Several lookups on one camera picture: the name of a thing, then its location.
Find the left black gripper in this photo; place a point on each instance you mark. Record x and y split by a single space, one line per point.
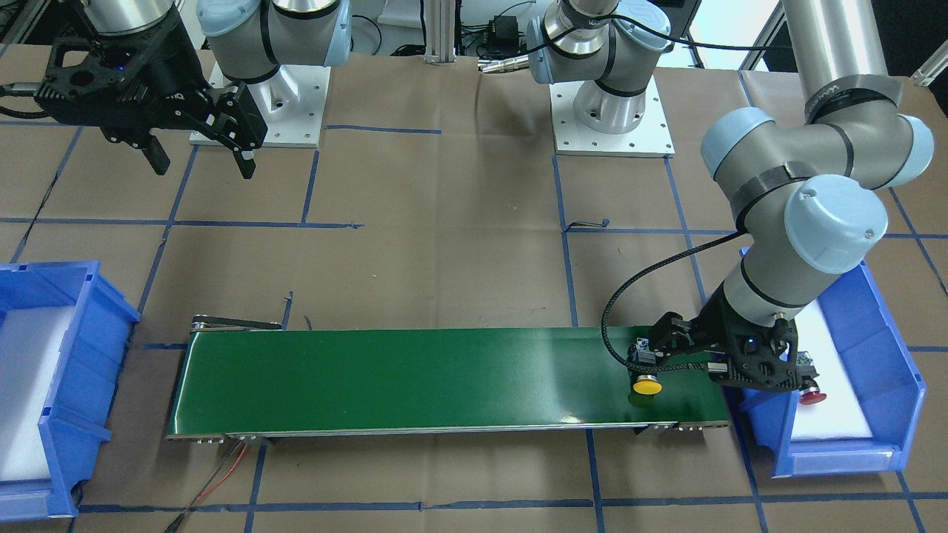
709 328

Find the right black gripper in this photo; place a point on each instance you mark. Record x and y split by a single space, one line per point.
164 72

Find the red mushroom push button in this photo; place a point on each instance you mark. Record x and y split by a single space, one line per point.
810 392

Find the yellow push button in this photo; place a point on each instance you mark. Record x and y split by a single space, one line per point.
644 382

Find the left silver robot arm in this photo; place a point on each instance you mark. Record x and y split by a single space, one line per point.
806 195

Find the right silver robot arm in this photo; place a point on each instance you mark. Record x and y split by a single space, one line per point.
251 40

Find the white foam in bin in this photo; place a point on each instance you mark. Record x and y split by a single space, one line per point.
31 341
839 416

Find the blue plastic bin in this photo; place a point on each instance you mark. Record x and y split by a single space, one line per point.
885 379
73 426

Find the green conveyor belt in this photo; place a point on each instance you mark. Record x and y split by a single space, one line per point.
270 383

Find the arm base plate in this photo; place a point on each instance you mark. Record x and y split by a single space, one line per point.
590 122
293 103

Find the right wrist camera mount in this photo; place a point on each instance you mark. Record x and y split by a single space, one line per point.
86 87

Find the aluminium frame post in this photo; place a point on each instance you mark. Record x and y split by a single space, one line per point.
440 22

